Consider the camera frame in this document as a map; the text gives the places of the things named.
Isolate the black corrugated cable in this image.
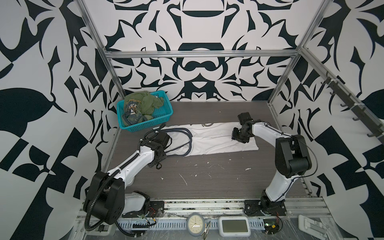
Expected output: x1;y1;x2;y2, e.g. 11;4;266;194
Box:
115;220;148;238

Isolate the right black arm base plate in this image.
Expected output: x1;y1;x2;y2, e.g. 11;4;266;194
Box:
244;199;287;217

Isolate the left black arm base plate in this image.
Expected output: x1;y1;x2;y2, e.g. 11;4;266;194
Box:
132;201;165;218

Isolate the green tank top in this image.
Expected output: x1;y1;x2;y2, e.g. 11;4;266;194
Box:
122;91;164;126

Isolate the round analog clock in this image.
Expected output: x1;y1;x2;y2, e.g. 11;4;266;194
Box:
187;213;206;237

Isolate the white tank top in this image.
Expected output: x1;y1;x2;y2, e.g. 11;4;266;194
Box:
163;122;259;157

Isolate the horizontal aluminium frame bar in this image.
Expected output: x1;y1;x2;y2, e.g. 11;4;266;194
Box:
105;50;298;59

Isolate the small green circuit board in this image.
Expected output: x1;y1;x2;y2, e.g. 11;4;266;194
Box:
263;218;283;235

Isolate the teal plastic basket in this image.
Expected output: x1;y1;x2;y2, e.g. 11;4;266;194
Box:
117;91;174;132

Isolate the white digital display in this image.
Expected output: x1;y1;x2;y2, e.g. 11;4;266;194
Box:
218;216;251;237

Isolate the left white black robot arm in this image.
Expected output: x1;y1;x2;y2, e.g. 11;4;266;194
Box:
83;130;170;232

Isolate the white plastic stand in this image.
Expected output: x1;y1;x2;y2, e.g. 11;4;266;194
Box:
298;215;328;240

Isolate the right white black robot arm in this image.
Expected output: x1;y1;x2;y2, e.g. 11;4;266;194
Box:
232;112;312;212

